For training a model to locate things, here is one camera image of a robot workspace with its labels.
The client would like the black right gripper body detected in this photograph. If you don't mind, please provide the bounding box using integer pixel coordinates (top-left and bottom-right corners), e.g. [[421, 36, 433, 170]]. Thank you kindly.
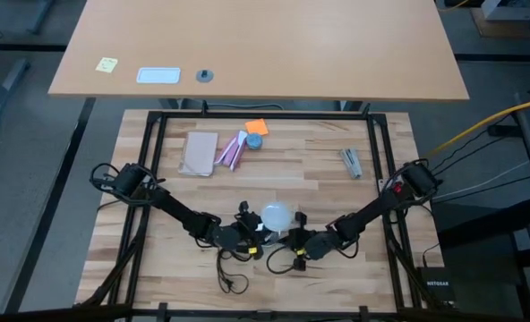
[[286, 211, 319, 272]]

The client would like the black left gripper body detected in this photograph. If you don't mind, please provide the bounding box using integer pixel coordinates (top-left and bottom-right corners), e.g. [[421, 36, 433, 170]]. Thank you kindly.
[[234, 200, 266, 261]]

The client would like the chrome lamp socket base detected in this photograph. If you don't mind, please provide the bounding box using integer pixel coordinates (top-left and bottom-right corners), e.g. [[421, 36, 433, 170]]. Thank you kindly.
[[264, 227, 289, 245]]

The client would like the white flood light bulb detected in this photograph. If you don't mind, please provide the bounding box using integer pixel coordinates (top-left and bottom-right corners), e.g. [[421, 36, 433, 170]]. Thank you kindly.
[[260, 200, 295, 233]]

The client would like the blue patterned round tin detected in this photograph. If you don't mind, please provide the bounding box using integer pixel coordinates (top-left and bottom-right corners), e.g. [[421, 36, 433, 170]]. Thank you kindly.
[[245, 132, 264, 151]]

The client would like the orange sticky note pad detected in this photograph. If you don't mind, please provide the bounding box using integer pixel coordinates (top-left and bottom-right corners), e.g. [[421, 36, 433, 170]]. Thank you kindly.
[[244, 118, 269, 137]]

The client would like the tan laminate desk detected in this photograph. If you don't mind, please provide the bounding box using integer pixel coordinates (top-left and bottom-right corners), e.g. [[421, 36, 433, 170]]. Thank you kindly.
[[47, 0, 471, 102]]

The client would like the yellow sticky note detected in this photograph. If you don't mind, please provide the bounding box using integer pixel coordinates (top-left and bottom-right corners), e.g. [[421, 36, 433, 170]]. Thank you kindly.
[[95, 56, 119, 74]]

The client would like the grey desk foot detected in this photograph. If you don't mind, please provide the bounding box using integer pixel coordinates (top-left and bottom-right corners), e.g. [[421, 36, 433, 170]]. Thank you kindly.
[[0, 57, 31, 144]]

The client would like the brown cardboard box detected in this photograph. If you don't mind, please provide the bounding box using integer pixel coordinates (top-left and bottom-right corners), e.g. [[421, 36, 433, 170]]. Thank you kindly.
[[470, 6, 530, 39]]

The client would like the black lamp power cord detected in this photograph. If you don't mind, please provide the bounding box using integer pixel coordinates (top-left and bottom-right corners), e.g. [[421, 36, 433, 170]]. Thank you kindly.
[[215, 243, 303, 295]]

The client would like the black aluminium table frame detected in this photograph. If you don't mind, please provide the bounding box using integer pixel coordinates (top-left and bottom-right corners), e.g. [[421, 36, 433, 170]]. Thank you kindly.
[[74, 100, 454, 322]]

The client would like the black Netgear network switch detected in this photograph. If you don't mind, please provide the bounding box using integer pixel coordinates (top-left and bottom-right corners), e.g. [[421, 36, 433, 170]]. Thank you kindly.
[[415, 266, 457, 303]]

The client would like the yellow cable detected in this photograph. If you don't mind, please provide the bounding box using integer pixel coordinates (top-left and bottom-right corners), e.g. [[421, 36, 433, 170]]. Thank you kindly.
[[425, 96, 530, 157]]

